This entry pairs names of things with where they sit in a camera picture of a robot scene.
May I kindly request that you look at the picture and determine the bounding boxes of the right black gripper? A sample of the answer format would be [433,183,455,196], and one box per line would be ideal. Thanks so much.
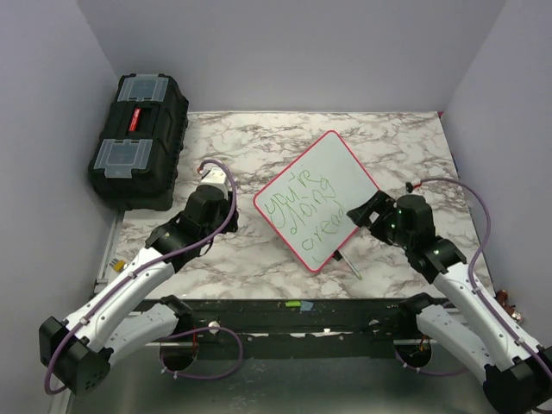
[348,189,413,250]

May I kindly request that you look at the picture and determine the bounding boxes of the pink-framed whiteboard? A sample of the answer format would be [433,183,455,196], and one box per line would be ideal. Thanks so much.
[253,130,380,273]

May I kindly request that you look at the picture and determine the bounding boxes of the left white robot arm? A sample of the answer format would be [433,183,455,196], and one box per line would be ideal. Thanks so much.
[38,181,239,396]

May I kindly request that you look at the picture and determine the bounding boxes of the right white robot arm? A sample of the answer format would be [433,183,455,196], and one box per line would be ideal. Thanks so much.
[347,191,551,413]

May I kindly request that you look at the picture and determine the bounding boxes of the blue tape piece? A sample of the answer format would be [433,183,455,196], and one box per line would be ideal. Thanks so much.
[300,300,314,311]

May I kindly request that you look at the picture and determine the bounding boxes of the black plastic toolbox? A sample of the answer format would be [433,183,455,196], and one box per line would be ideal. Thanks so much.
[88,73,189,211]

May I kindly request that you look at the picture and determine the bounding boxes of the small yellow metal clip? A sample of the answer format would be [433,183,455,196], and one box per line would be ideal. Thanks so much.
[110,258,127,273]

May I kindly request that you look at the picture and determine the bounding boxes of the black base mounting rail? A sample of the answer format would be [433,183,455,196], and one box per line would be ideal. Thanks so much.
[132,296,436,366]

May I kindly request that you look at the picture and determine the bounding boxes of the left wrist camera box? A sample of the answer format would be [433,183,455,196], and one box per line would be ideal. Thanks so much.
[200,166,231,192]

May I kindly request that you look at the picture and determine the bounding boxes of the right cable metal connector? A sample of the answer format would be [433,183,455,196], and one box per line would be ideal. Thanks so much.
[495,290,523,323]

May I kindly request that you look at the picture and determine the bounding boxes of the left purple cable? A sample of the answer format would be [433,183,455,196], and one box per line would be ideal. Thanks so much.
[45,159,245,396]

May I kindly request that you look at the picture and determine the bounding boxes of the aluminium extrusion frame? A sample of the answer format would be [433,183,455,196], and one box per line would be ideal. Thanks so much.
[49,210,163,414]

